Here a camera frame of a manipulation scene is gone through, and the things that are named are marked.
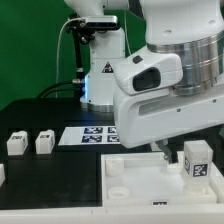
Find black camera on stand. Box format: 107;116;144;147
66;14;120;80

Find white square tabletop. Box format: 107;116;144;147
101;152;218;207

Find white part at left edge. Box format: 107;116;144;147
0;164;5;187

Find black cables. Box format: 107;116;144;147
36;79;86;100

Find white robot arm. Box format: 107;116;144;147
64;0;224;148

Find white cable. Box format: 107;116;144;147
54;17;81;98

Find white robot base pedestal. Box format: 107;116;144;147
80;28;125;112

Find white L-shaped obstacle fence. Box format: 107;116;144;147
0;164;224;224

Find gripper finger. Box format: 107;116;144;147
156;139;173;164

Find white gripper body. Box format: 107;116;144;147
114;85;224;148

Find white sheet with tags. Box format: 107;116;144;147
59;126;119;146

